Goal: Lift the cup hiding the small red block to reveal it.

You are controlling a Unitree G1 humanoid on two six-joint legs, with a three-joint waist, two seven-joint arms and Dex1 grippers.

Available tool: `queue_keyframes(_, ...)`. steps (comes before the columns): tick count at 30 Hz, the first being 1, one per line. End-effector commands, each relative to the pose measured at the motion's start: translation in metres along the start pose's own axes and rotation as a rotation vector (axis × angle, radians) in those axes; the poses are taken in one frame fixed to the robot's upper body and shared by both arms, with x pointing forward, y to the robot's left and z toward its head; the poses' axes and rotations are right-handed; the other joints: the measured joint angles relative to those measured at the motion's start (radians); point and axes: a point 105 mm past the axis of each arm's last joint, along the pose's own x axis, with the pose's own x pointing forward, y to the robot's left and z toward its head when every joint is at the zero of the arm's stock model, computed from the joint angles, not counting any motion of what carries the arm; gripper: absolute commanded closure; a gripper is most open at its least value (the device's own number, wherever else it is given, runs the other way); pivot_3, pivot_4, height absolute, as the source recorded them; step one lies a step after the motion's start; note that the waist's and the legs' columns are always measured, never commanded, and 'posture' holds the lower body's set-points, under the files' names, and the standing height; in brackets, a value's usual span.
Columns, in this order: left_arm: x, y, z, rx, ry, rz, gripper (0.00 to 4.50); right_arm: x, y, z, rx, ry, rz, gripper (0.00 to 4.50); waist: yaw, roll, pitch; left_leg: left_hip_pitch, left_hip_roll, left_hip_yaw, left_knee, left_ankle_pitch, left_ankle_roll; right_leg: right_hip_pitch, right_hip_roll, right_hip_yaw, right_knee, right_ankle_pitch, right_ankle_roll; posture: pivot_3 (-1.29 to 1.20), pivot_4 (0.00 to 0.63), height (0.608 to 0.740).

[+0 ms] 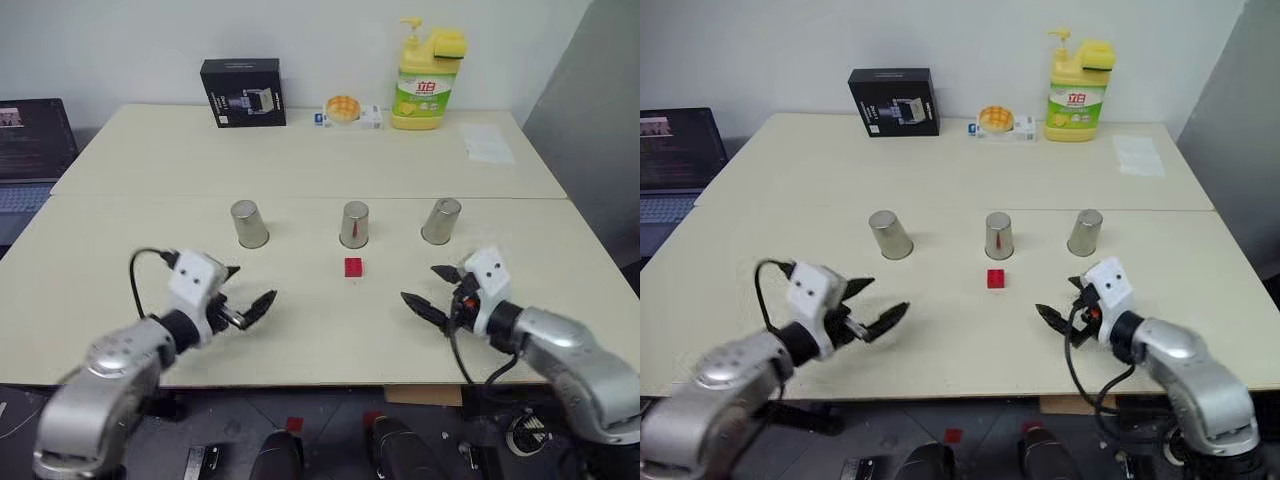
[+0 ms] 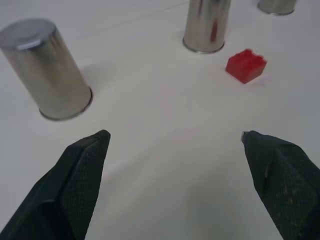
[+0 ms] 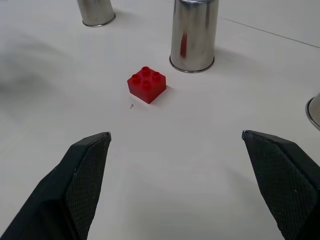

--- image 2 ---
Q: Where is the red toy building block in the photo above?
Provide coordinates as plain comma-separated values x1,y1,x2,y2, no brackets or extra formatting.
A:
225,48,268,85

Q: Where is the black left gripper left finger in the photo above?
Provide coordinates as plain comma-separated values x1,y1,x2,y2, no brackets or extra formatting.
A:
0,129,111,240

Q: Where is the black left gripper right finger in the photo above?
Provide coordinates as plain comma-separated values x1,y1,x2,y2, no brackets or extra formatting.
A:
240,130,320,240

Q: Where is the silver metal can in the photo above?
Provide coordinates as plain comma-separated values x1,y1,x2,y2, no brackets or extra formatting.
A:
182,0,232,55
0,18,94,121
256,0,299,16

